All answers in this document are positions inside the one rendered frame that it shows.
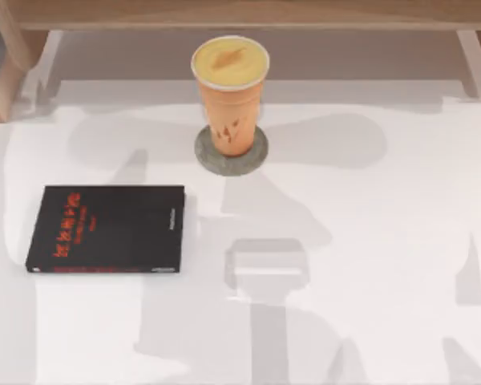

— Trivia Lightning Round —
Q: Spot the grey round coaster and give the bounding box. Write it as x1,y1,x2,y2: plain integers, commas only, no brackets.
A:
194,124,269,177

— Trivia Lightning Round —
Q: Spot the orange drink cup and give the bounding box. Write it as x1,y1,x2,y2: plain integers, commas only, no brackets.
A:
190,36,271,157

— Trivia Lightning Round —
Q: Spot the black book with red lettering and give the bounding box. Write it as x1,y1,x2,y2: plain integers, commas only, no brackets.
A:
25,184,187,275

